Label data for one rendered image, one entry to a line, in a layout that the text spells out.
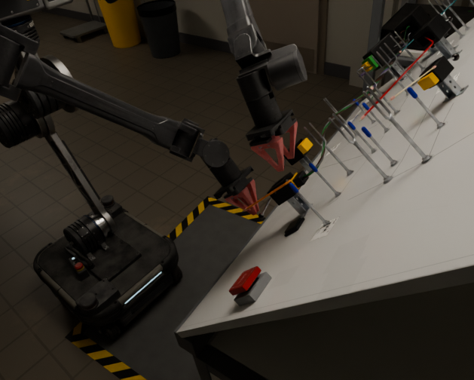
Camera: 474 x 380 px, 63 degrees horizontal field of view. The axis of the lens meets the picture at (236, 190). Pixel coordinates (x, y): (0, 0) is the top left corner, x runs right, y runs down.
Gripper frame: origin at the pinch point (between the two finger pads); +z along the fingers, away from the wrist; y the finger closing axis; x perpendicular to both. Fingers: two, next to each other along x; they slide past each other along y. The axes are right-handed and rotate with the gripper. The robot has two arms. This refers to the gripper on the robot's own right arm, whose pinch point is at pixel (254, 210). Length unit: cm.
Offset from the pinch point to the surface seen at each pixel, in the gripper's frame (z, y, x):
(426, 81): -6.1, 12.4, -43.1
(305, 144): -1.9, 29.8, -2.8
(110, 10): -198, 296, 296
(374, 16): -18, 92, -17
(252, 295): 3.7, -27.5, -15.6
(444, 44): -4, 49, -41
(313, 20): -40, 297, 92
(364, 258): 1.1, -27.7, -38.4
